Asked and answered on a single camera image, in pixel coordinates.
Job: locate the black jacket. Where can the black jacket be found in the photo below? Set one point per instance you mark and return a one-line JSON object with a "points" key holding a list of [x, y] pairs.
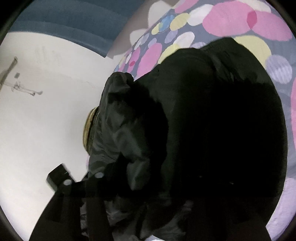
{"points": [[185, 104]]}

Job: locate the blue curtain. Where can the blue curtain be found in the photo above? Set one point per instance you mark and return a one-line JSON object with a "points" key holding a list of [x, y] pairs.
{"points": [[69, 20]]}

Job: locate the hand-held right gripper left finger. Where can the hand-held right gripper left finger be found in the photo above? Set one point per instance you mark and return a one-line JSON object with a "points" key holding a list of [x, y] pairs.
{"points": [[92, 192]]}

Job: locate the dotted pastel bedsheet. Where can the dotted pastel bedsheet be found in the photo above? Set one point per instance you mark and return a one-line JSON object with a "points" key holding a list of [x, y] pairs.
{"points": [[231, 20]]}

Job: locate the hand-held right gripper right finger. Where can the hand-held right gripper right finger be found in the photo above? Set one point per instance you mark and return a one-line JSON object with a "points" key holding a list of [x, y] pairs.
{"points": [[203, 197]]}

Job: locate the metal wall rack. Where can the metal wall rack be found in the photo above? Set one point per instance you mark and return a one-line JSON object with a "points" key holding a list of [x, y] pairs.
{"points": [[15, 87]]}

